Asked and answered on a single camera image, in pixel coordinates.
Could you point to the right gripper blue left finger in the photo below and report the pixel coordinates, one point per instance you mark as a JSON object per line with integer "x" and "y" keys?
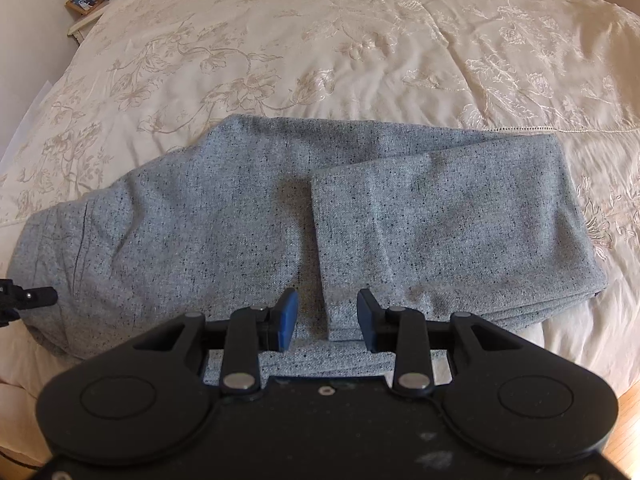
{"x": 251, "y": 331}

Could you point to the cream floral bedspread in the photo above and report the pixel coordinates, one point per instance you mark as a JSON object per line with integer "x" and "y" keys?
{"x": 153, "y": 75}

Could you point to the white nightstand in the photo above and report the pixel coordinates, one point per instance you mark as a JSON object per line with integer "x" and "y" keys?
{"x": 79, "y": 30}

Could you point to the wooden picture frame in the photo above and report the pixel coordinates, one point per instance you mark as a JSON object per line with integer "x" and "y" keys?
{"x": 83, "y": 7}

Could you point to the grey speckled pants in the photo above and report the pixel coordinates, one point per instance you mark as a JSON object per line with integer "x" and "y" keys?
{"x": 437, "y": 220}

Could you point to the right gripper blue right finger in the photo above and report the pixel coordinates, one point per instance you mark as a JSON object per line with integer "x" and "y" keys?
{"x": 404, "y": 333}

